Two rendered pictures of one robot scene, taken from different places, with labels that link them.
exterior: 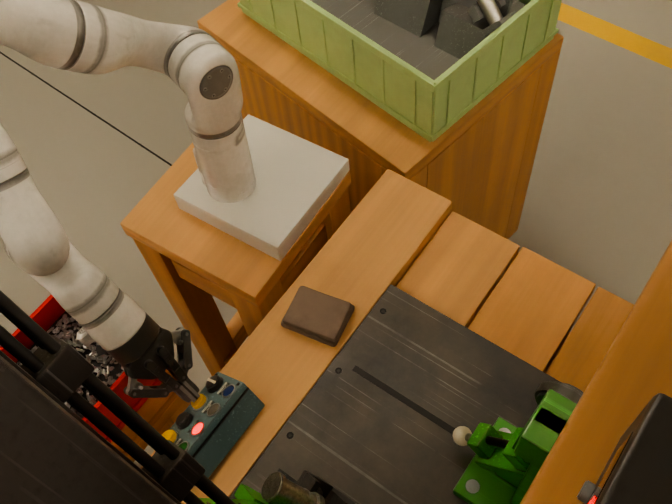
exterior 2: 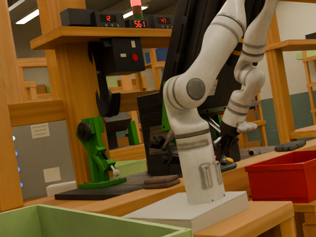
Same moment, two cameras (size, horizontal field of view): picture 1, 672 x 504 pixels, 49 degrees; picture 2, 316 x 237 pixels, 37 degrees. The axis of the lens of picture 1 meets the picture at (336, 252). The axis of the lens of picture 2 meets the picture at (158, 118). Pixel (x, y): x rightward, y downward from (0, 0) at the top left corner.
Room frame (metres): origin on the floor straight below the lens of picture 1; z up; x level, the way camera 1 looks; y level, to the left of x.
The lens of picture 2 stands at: (2.09, 0.16, 1.11)
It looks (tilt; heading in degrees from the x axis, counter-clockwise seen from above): 0 degrees down; 184
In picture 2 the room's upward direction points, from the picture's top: 9 degrees counter-clockwise
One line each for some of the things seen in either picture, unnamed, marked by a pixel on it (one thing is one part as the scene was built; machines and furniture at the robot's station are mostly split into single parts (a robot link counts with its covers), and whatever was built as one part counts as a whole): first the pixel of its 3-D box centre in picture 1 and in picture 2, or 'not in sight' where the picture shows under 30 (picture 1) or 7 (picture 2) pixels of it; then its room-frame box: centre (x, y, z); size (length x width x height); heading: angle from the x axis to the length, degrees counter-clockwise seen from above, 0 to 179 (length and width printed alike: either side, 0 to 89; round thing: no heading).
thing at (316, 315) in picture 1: (317, 313); (161, 182); (0.55, 0.04, 0.91); 0.10 x 0.08 x 0.03; 58
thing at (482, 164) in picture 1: (378, 139); not in sight; (1.33, -0.16, 0.39); 0.68 x 0.52 x 0.79; 37
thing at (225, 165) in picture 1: (223, 153); (199, 167); (0.86, 0.17, 0.98); 0.09 x 0.09 x 0.17; 46
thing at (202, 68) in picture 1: (206, 86); (186, 107); (0.87, 0.17, 1.14); 0.09 x 0.09 x 0.17; 31
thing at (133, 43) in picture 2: not in sight; (121, 57); (-0.01, -0.09, 1.42); 0.17 x 0.12 x 0.15; 137
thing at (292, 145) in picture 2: not in sight; (288, 146); (-0.02, 0.58, 0.91); 0.20 x 0.11 x 0.03; 147
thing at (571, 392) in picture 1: (567, 402); (82, 131); (0.28, -0.25, 1.12); 0.07 x 0.03 x 0.08; 47
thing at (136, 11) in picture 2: not in sight; (137, 11); (-0.24, 0.00, 1.67); 0.05 x 0.05 x 0.05
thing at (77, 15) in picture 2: not in sight; (80, 19); (0.11, -0.22, 1.59); 0.15 x 0.07 x 0.07; 137
